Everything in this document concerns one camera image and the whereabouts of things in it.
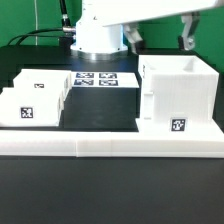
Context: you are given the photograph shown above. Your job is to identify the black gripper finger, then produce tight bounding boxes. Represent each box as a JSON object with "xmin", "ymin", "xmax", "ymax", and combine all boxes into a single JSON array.
[
  {"xmin": 178, "ymin": 12, "xmax": 200, "ymax": 50},
  {"xmin": 123, "ymin": 23, "xmax": 144, "ymax": 54}
]

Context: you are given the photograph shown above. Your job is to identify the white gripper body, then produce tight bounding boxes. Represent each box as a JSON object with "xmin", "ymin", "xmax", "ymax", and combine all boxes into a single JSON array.
[{"xmin": 99, "ymin": 0, "xmax": 224, "ymax": 28}]

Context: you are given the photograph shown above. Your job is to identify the white drawer cabinet box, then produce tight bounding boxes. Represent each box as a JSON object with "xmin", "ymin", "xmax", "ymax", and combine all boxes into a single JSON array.
[{"xmin": 138, "ymin": 55, "xmax": 219, "ymax": 124}]

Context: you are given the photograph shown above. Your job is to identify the white front drawer tray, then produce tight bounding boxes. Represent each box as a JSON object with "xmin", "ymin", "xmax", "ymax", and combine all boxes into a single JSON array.
[{"xmin": 0, "ymin": 88, "xmax": 64, "ymax": 127}]

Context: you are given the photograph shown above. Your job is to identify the white drawer tray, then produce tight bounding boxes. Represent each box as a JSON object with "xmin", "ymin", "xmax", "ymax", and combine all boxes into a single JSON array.
[
  {"xmin": 0, "ymin": 88, "xmax": 64, "ymax": 127},
  {"xmin": 13, "ymin": 69, "xmax": 72, "ymax": 98}
]

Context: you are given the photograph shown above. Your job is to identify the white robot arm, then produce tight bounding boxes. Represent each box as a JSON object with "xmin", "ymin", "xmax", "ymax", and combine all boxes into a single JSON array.
[{"xmin": 71, "ymin": 0, "xmax": 224, "ymax": 60}]

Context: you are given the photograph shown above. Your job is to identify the white rear drawer tray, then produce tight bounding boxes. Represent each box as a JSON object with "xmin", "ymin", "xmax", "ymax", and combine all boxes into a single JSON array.
[{"xmin": 13, "ymin": 69, "xmax": 72, "ymax": 98}]

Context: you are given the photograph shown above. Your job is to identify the white fiducial marker sheet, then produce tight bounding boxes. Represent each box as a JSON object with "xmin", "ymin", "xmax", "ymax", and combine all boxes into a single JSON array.
[{"xmin": 72, "ymin": 72, "xmax": 139, "ymax": 88}]

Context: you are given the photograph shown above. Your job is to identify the white L-shaped table fence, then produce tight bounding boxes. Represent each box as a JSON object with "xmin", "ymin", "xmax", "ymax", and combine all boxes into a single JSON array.
[{"xmin": 0, "ymin": 122, "xmax": 224, "ymax": 158}]

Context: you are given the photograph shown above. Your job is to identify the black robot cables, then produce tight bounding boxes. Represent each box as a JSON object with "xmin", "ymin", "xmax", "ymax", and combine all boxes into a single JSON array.
[{"xmin": 7, "ymin": 0, "xmax": 78, "ymax": 47}]

